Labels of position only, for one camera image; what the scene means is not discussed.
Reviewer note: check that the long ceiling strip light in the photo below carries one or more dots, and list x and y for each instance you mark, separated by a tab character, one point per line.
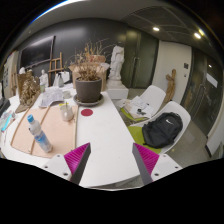
53	8

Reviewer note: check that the white display board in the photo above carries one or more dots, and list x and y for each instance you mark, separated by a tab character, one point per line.
10	66

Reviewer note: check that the small white figurine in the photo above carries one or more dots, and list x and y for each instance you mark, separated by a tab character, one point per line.
43	80
22	70

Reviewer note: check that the round ceiling spotlight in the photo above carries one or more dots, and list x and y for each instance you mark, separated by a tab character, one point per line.
197	35
156	29

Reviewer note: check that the wooden easel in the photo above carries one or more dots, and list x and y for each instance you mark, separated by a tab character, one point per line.
61	61

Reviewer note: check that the white statue pedestal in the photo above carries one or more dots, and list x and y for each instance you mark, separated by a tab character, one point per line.
117	91

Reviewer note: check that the flat round red coaster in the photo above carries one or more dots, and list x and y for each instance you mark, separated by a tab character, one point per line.
87	112

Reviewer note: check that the gold stirring spoon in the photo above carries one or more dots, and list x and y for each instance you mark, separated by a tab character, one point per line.
66	106

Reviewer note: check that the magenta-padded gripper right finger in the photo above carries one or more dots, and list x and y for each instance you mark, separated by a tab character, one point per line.
163	165

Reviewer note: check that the grey spray bottle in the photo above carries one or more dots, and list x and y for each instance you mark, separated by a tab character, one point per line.
58	81

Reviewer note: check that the white leaning panel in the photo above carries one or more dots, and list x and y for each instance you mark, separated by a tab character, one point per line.
216	133

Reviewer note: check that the stack of papers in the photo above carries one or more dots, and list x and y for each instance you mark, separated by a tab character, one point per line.
136	108

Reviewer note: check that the white blue-capped drink bottle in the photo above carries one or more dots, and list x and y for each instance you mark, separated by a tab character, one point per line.
39	135

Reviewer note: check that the black box-shaped device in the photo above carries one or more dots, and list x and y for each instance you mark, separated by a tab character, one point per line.
4	106

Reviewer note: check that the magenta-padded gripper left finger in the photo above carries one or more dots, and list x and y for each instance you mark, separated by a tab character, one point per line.
56	165

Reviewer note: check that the black wall screen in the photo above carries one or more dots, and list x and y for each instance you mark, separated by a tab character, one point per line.
36	51

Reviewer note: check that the wooden figure sculpture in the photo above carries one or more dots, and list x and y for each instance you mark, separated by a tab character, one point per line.
170	86

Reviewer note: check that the blue plastic pack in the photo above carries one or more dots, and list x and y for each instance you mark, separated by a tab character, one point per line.
6	120

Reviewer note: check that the grey plant saucer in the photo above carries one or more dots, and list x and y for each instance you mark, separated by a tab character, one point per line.
88	104

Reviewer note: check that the white shell chair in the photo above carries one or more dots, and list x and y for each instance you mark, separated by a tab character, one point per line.
155	95
180	110

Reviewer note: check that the white mug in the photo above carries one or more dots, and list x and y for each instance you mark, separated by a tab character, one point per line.
66	114

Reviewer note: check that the cardboard box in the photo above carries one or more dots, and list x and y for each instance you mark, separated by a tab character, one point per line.
76	74

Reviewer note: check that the beige wooden-framed board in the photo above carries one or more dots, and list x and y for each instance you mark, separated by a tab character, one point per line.
56	133

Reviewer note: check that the gold carved sculpture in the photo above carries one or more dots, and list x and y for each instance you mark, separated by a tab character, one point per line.
29	91

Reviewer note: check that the dried plant in grey pot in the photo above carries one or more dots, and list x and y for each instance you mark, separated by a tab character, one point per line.
88	90

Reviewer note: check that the black backpack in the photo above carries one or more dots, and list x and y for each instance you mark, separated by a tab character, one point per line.
161	130

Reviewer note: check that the large white statue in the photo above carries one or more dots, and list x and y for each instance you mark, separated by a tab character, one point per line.
116	63

